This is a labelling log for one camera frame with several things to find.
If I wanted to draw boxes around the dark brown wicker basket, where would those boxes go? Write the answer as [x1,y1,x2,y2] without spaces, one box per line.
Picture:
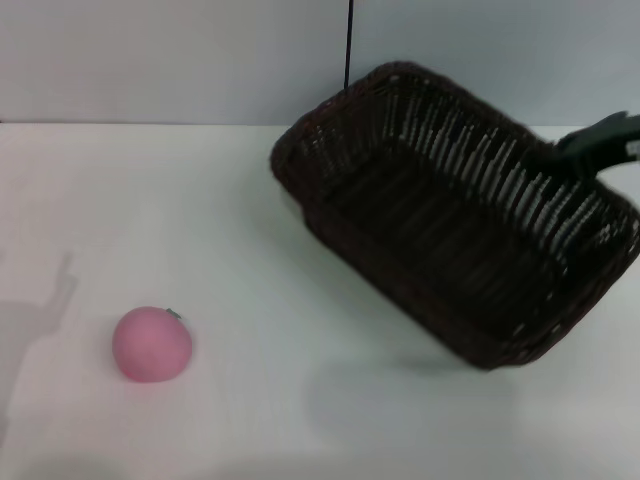
[269,60,640,372]

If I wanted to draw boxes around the pink peach toy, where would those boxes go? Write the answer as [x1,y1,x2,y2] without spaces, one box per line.
[111,305,194,384]

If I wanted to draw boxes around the thin black vertical pole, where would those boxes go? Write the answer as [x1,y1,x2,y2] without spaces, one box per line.
[342,0,355,92]

